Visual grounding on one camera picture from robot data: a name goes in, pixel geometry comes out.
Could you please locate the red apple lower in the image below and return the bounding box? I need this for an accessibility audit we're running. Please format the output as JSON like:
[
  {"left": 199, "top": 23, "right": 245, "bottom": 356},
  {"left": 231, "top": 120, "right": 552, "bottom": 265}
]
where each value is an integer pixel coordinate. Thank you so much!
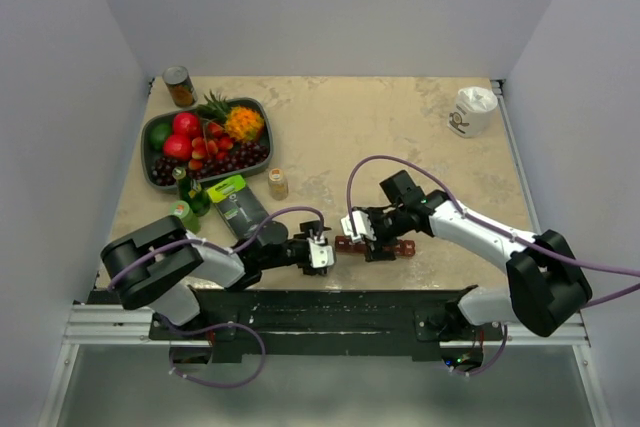
[{"left": 163, "top": 134, "right": 193, "bottom": 162}]

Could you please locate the red apple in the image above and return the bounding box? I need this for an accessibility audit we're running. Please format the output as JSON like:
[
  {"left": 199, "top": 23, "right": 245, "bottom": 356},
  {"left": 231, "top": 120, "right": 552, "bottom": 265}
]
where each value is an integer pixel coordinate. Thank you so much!
[
  {"left": 172, "top": 112, "right": 202, "bottom": 138},
  {"left": 163, "top": 134, "right": 193, "bottom": 162}
]

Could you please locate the small pill bottle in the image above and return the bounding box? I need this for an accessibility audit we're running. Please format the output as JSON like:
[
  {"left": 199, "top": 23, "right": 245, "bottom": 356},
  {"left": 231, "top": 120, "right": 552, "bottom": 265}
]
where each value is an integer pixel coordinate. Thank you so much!
[{"left": 268, "top": 168, "right": 289, "bottom": 200}]

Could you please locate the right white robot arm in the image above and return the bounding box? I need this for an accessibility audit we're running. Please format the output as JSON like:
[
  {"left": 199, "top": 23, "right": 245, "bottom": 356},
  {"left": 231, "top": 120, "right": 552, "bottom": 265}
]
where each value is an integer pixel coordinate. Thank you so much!
[{"left": 341, "top": 170, "right": 593, "bottom": 340}]

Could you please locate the green lime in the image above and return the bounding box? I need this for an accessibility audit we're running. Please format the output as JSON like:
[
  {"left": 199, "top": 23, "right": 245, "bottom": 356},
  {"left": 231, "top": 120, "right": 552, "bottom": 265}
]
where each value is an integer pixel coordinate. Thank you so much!
[{"left": 148, "top": 122, "right": 172, "bottom": 151}]

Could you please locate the green glass bottle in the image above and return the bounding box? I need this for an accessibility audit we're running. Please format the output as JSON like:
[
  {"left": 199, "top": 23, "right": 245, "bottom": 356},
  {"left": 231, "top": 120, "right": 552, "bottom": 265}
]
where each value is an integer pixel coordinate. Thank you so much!
[{"left": 172, "top": 167, "right": 210, "bottom": 217}]

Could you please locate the grey fruit tray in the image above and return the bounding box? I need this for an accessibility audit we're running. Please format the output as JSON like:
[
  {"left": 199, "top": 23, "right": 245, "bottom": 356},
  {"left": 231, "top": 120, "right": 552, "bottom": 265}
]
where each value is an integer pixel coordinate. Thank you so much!
[{"left": 141, "top": 94, "right": 273, "bottom": 192}]

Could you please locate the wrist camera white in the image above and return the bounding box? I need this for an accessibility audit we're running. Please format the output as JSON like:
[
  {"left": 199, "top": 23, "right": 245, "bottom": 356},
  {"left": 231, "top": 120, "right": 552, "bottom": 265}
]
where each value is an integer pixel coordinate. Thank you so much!
[
  {"left": 308, "top": 238, "right": 335, "bottom": 269},
  {"left": 341, "top": 210, "right": 371, "bottom": 243}
]

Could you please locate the green cap bottle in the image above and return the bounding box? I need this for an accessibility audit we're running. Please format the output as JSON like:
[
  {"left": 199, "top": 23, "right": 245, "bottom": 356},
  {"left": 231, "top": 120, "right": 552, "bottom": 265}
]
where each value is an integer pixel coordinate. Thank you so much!
[{"left": 169, "top": 201, "right": 201, "bottom": 234}]

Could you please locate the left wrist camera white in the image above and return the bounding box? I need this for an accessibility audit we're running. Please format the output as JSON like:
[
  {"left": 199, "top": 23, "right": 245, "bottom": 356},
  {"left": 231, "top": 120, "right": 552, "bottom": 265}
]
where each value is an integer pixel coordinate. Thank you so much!
[{"left": 308, "top": 238, "right": 335, "bottom": 269}]

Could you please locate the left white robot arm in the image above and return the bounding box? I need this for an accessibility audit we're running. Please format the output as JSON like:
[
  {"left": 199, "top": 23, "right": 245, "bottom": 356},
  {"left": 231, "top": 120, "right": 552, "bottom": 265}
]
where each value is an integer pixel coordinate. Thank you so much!
[{"left": 100, "top": 214, "right": 335, "bottom": 339}]

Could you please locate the red apple upper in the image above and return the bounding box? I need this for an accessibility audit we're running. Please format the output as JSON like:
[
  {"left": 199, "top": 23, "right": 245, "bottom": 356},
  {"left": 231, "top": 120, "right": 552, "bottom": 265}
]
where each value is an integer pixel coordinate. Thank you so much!
[{"left": 172, "top": 112, "right": 202, "bottom": 138}]

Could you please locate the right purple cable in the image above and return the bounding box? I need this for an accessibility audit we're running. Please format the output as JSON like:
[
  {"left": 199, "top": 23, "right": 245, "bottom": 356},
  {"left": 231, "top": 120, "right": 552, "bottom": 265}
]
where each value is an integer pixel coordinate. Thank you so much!
[{"left": 346, "top": 155, "right": 640, "bottom": 378}]

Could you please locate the orange spiky fruit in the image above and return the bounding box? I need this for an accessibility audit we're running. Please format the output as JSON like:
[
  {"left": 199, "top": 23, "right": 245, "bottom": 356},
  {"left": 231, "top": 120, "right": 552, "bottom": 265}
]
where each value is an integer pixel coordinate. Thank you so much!
[{"left": 224, "top": 106, "right": 265, "bottom": 143}]

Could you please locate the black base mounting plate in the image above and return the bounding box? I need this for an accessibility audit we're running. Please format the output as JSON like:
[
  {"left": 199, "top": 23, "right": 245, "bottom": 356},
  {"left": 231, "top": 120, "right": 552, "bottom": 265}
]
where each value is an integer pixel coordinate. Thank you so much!
[{"left": 149, "top": 289, "right": 502, "bottom": 366}]

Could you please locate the tin can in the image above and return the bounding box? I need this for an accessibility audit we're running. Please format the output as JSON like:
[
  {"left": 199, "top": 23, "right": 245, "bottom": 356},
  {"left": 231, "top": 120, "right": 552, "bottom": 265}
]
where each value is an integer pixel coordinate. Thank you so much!
[{"left": 162, "top": 66, "right": 197, "bottom": 108}]

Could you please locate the white paper cup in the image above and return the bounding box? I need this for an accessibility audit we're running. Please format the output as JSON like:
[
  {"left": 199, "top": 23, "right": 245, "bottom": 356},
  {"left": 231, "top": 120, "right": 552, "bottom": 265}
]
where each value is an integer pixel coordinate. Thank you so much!
[{"left": 446, "top": 86, "right": 498, "bottom": 138}]

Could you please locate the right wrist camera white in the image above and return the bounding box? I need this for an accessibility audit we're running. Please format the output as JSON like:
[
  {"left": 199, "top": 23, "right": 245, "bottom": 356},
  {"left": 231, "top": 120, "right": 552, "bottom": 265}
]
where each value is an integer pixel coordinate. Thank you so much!
[{"left": 341, "top": 210, "right": 371, "bottom": 243}]

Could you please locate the razor package box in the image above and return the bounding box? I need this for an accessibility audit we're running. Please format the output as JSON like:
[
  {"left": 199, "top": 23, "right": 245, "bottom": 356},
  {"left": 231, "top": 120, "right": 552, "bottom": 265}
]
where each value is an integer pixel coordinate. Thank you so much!
[{"left": 206, "top": 175, "right": 268, "bottom": 239}]

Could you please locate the strawberries pile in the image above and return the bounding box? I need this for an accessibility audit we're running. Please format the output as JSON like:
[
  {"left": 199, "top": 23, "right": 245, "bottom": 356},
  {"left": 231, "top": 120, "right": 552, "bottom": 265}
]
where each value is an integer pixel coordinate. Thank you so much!
[{"left": 188, "top": 121, "right": 234, "bottom": 171}]

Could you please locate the red weekly pill organizer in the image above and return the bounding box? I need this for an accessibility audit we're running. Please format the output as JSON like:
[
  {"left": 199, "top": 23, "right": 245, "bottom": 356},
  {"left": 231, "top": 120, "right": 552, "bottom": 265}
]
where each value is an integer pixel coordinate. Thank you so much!
[{"left": 334, "top": 235, "right": 416, "bottom": 258}]

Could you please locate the dark grape bunch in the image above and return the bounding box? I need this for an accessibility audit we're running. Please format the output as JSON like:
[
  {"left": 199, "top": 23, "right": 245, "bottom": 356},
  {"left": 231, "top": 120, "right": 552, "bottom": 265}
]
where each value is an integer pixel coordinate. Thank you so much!
[{"left": 143, "top": 142, "right": 272, "bottom": 189}]

